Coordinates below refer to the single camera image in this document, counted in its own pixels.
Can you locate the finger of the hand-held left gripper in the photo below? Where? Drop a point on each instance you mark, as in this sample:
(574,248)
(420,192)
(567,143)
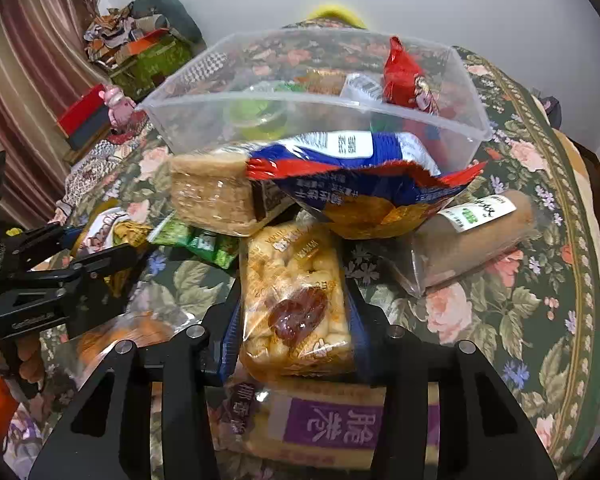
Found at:
(55,290)
(45,246)

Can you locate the clear plastic container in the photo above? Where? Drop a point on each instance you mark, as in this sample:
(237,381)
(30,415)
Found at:
(300,85)

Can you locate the red and black box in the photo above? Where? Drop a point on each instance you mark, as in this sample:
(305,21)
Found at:
(82,117)

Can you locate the knitted patterned cloth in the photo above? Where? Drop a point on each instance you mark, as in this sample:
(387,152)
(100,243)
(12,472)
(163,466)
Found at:
(95,172)

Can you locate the yellow packet with purple label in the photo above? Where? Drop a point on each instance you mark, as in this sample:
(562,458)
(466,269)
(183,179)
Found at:
(325,422)

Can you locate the red snack packet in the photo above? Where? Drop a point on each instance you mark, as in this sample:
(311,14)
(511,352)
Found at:
(410,77)

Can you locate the green snack packet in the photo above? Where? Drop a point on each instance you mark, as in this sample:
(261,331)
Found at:
(205,245)

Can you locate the puffed rice snack packet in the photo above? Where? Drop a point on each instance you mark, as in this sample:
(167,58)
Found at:
(295,305)

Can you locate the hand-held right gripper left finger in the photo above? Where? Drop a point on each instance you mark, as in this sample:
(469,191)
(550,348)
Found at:
(233,346)

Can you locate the brown roll in clear wrapper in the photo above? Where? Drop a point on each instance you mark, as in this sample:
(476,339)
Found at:
(475,240)

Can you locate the orange snacks in clear bag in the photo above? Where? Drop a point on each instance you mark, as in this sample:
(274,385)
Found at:
(130,330)

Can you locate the white label snack packet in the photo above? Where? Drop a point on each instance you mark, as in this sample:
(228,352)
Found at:
(364,87)

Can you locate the yellow and white snack packet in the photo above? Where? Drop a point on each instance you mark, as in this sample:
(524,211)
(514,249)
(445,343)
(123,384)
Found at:
(105,232)

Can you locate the pink toy figure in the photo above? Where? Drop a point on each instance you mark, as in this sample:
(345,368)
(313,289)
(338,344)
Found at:
(117,106)

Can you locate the dark object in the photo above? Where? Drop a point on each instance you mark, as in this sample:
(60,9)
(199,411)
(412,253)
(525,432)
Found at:
(551,110)

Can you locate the brown cracker pack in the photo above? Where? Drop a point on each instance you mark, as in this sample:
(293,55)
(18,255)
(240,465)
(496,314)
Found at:
(210,192)

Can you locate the person's left hand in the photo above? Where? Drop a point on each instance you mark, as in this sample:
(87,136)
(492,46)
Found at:
(30,357)

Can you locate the green jelly cup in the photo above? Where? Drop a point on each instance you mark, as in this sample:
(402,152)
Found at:
(255,116)

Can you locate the yellow round object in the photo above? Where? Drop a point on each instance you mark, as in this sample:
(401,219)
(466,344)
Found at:
(337,14)

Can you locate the pile of patterned cloths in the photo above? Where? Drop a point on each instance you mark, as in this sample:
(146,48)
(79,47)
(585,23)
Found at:
(130,20)

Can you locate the striped brown curtain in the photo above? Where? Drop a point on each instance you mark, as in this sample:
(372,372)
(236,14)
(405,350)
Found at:
(35,65)

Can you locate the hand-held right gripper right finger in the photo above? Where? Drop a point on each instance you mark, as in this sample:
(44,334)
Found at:
(365,360)

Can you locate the blue and red chip bag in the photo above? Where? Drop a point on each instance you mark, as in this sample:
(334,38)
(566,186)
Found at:
(360,180)

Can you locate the floral tablecloth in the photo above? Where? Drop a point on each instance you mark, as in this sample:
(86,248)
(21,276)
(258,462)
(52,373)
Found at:
(530,280)

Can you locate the green patterned box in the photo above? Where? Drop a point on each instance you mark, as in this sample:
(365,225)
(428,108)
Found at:
(150,65)

